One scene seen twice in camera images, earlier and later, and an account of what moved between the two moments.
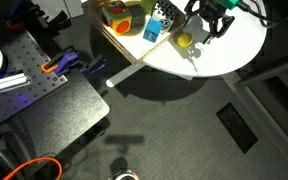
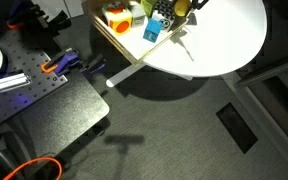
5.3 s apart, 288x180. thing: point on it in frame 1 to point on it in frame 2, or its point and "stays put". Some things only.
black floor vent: (237, 127) stays put
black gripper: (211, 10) to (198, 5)
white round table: (187, 53) stays put
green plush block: (148, 6) stays put
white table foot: (132, 69) stays put
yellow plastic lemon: (185, 40) to (181, 7)
